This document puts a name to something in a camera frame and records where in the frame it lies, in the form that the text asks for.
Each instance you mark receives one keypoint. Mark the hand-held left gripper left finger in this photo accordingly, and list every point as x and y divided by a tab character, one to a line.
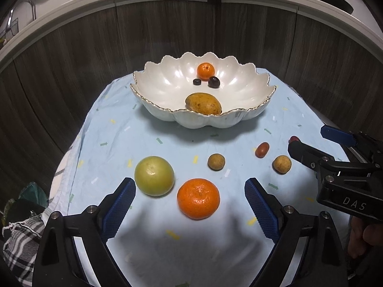
118	212

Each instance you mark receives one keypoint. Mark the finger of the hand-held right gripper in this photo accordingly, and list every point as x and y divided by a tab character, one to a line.
338	136
305	154

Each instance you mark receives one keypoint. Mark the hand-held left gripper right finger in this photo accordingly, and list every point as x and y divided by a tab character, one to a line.
263	212

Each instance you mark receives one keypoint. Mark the red jujube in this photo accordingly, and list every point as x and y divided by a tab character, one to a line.
262	150
294	139

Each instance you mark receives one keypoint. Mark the brown longan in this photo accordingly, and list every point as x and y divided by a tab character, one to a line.
282	164
216	161

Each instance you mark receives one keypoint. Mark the green apple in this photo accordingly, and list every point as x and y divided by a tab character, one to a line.
154	175

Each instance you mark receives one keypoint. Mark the orange tangerine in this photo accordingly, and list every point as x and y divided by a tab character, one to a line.
206	71
198	198

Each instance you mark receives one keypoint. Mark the yellow mango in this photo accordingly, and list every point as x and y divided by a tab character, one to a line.
203	104

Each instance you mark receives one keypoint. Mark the dark purple plum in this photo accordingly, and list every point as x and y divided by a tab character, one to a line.
214	82

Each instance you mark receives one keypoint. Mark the blueberry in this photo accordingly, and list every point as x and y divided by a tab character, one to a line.
196	82

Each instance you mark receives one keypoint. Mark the white scalloped bowl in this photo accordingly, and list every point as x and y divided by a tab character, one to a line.
167	86

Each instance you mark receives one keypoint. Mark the person's right hand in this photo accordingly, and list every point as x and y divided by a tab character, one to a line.
369	242

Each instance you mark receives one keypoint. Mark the light blue patterned cloth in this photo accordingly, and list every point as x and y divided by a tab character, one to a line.
119	137

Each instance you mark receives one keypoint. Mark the teal glass dish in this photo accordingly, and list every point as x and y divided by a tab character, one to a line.
31	194

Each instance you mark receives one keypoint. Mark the grey striped blanket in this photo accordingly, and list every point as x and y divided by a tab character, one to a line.
21	245

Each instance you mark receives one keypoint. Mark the dark wood kitchen cabinet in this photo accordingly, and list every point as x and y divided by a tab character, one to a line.
191	30

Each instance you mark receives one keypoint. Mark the metal kitchen faucet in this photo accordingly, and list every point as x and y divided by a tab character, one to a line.
30	6

